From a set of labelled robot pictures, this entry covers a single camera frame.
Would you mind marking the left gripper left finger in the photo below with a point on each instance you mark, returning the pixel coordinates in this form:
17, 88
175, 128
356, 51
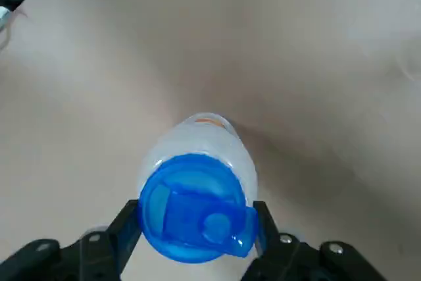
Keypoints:
98, 254

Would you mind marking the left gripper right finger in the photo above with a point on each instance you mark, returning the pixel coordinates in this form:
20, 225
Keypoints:
296, 261

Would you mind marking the clear drink bottle blue cap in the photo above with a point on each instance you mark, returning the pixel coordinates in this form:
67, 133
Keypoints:
197, 202

